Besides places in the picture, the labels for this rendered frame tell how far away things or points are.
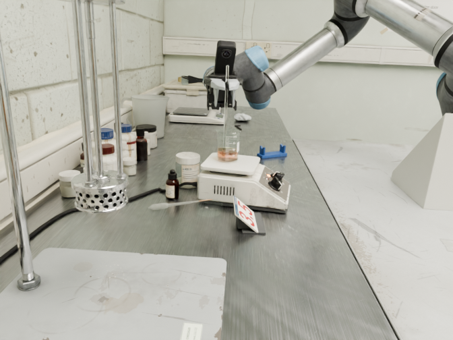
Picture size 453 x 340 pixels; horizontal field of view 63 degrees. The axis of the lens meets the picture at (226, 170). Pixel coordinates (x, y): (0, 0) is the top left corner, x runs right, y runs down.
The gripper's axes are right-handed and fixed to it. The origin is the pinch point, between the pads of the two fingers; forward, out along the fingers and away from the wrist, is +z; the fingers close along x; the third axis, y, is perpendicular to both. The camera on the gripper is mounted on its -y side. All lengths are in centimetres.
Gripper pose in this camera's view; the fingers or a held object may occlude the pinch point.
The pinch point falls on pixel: (226, 84)
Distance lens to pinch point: 81.3
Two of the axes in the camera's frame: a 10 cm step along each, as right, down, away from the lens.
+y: -0.4, 9.4, 3.3
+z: 1.0, 3.3, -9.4
